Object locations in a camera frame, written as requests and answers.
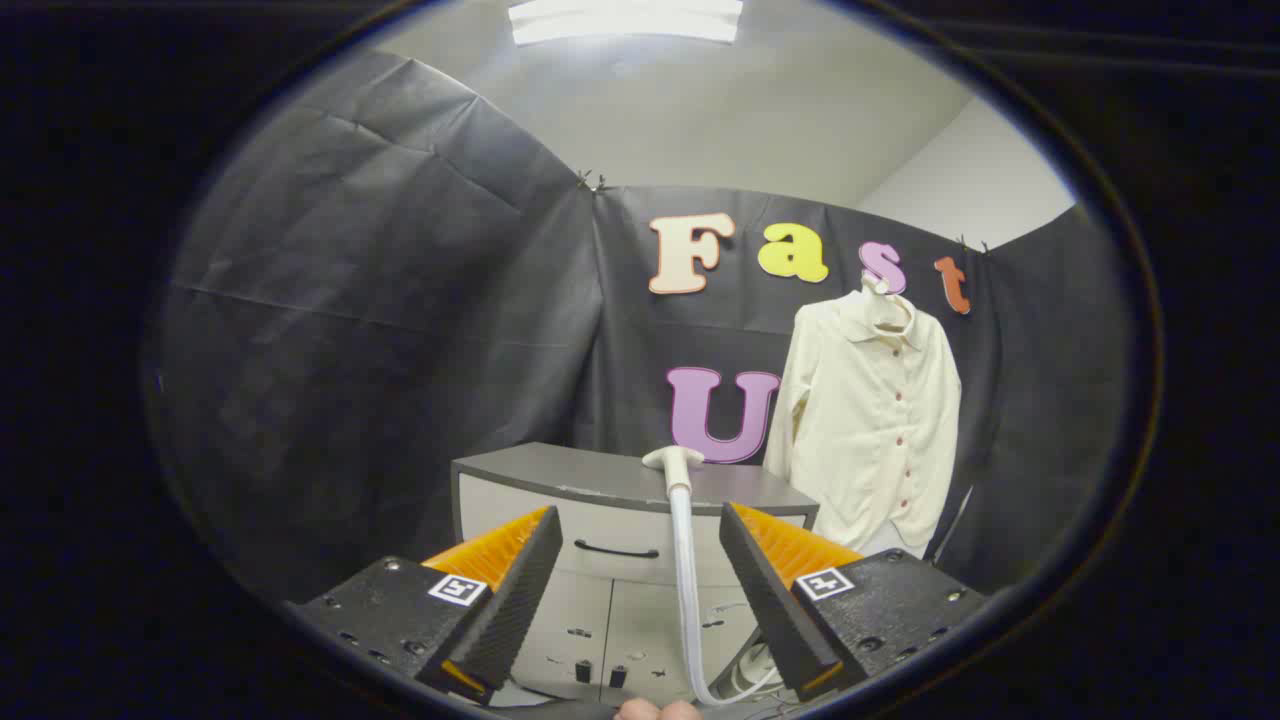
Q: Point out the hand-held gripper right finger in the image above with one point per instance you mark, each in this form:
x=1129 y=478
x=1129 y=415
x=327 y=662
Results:
x=765 y=600

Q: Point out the thin white pole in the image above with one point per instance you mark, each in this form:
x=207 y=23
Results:
x=955 y=520

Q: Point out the cream button-up shirt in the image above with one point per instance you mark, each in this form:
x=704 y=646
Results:
x=860 y=440

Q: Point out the small black cloth clips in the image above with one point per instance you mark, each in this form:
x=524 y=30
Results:
x=972 y=245
x=592 y=182

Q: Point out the white mannequin torso stand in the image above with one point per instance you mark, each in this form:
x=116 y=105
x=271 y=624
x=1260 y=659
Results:
x=878 y=290

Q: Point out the black backdrop cloth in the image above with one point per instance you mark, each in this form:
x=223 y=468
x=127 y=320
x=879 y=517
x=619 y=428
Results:
x=400 y=350

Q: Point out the grey top cabinet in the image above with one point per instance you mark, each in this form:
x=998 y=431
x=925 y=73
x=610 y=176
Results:
x=560 y=470

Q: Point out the ceiling light panel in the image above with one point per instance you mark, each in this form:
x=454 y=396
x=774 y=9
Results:
x=625 y=20

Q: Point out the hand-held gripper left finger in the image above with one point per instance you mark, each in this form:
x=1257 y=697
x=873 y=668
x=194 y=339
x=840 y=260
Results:
x=510 y=610

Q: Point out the white garment steamer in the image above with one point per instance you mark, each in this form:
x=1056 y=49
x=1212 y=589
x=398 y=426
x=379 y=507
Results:
x=683 y=560

